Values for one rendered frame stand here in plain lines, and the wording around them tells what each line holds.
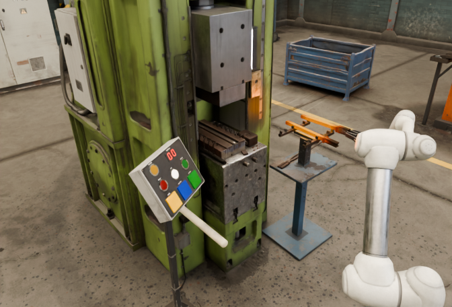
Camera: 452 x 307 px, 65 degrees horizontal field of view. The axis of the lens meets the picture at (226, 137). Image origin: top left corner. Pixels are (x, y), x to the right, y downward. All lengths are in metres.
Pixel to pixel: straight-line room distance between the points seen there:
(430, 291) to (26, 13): 6.51
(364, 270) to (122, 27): 1.73
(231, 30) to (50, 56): 5.43
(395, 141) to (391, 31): 8.18
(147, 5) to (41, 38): 5.28
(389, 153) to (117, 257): 2.10
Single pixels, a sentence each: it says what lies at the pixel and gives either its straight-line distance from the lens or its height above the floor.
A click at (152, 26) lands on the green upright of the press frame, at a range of 1.82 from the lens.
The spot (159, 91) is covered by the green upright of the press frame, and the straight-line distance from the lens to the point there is 1.90.
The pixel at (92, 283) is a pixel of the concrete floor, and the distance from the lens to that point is 2.84.
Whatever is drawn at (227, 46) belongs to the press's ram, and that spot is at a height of 1.60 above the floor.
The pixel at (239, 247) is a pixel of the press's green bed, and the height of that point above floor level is 0.16.
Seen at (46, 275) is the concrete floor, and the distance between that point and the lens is 3.03.
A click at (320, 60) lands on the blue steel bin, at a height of 0.52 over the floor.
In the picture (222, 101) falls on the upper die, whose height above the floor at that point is 1.30.
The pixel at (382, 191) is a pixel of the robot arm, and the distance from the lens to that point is 1.67.
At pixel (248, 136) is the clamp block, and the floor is 0.98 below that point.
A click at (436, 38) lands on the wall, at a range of 9.43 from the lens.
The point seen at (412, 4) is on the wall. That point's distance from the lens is 9.57.
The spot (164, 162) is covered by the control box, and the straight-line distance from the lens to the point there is 1.72.
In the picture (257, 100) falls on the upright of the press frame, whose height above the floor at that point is 1.14.
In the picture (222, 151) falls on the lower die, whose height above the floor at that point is 0.98.
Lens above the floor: 2.04
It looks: 28 degrees down
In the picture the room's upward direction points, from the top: 1 degrees counter-clockwise
